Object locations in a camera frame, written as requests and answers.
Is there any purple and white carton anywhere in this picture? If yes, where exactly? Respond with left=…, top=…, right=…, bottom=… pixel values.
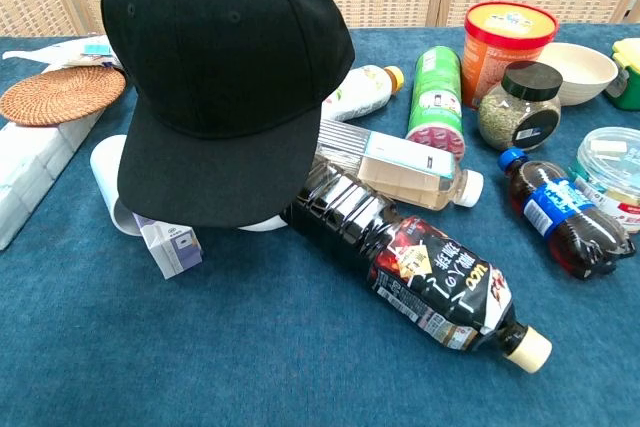
left=131, top=211, right=205, bottom=281

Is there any blue tablecloth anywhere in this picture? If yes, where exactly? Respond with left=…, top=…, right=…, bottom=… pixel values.
left=0, top=21, right=640, bottom=427

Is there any green chips can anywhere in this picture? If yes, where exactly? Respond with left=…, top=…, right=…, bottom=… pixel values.
left=404, top=45, right=467, bottom=159

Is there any white pouch with blue print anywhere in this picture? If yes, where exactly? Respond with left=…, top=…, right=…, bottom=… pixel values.
left=2, top=34, right=124, bottom=71

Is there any white tissue pack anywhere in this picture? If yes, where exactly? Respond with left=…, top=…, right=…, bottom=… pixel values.
left=0, top=109, right=102, bottom=252

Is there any white bottle with yellow cap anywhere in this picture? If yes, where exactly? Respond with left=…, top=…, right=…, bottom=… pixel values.
left=319, top=64, right=405, bottom=124

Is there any cream bowl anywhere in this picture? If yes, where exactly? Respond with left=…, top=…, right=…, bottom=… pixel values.
left=537, top=41, right=620, bottom=107

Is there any white handled mug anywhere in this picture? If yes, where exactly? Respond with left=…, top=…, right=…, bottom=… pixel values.
left=89, top=134, right=144, bottom=239

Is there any woven rattan coaster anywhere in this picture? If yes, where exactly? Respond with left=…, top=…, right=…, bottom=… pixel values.
left=0, top=65, right=128, bottom=127

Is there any green and yellow lunch box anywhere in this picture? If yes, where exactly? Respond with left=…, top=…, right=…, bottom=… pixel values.
left=603, top=38, right=640, bottom=112

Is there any spice jar with black lid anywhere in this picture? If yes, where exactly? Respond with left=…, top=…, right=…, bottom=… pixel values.
left=476, top=60, right=564, bottom=153

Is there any large black coffee bottle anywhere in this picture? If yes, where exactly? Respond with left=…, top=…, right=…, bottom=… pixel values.
left=279, top=153, right=554, bottom=375

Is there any black baseball cap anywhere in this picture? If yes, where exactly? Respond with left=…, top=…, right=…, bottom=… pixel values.
left=100, top=0, right=356, bottom=228

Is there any clear bottle with white cap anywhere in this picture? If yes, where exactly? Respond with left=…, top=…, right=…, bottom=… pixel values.
left=314, top=119, right=485, bottom=212

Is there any clear round plastic container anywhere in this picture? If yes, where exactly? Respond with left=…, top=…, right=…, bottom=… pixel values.
left=567, top=125, right=640, bottom=236

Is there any cola bottle with blue cap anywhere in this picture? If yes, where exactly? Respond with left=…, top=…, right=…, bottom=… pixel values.
left=496, top=146, right=637, bottom=282

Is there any orange tub with red lid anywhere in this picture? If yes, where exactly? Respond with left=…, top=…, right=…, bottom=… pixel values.
left=460, top=0, right=559, bottom=111

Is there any white foam mannequin head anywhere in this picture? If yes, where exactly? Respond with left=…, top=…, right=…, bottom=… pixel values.
left=236, top=213, right=290, bottom=234

